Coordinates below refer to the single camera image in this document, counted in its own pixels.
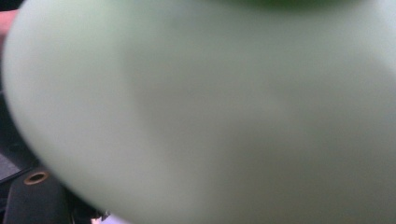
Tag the light blue mat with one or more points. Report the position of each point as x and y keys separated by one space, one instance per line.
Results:
x=110 y=220

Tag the green pump bottle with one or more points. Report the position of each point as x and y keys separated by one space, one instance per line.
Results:
x=202 y=118

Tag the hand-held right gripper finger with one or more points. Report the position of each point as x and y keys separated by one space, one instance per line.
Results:
x=35 y=202

